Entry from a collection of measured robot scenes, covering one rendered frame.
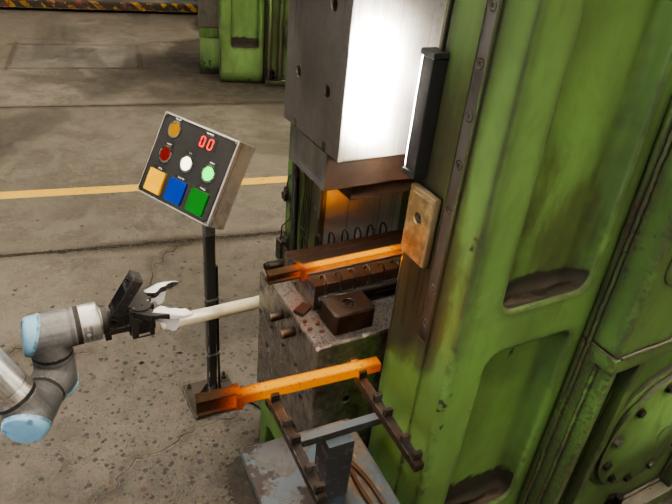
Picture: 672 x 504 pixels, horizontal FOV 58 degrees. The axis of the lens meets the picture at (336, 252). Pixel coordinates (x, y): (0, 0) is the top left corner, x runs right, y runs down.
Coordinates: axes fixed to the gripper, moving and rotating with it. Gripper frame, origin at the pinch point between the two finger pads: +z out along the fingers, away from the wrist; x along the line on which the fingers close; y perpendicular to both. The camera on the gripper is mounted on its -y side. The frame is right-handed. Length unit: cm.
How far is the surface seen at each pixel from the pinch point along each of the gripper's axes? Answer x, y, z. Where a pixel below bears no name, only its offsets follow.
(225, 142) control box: -47, -19, 27
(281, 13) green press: -443, 29, 219
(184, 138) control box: -61, -15, 18
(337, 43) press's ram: 8, -62, 32
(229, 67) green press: -466, 85, 175
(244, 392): 33.9, 2.7, 2.9
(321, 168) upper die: 5.3, -32.4, 32.2
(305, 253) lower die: -9.8, 1.7, 37.7
